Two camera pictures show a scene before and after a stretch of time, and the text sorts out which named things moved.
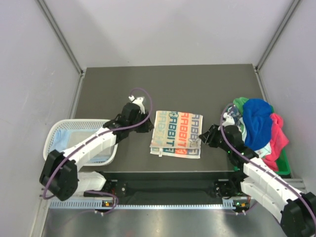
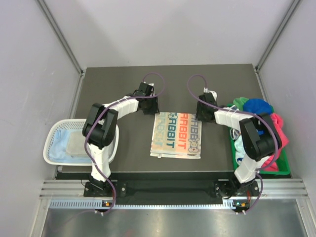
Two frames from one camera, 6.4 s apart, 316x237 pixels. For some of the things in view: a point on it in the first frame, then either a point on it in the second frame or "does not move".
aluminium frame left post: [49, 14] does not move
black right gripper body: [217, 140] -> [200, 113]
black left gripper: [147, 127] -> [154, 109]
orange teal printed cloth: [177, 134] does not move
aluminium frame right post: [289, 14] does not move
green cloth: [239, 102] does not move
